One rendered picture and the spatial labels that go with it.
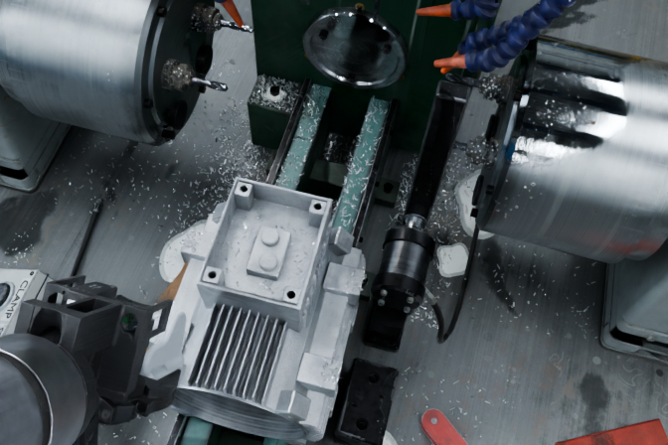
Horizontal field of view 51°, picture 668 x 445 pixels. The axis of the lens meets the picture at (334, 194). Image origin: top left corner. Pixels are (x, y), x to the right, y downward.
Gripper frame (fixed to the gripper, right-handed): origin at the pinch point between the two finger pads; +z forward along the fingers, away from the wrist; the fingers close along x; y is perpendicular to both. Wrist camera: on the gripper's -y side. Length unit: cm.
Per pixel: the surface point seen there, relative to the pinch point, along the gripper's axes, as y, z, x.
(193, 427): -12.8, 21.1, -0.9
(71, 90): 21.1, 22.4, 23.8
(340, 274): 9.2, 15.6, -13.1
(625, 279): 16, 41, -49
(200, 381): -2.7, 6.3, -3.6
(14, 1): 29.3, 19.0, 31.3
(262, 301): 6.1, 6.1, -7.4
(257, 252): 9.8, 10.0, -5.1
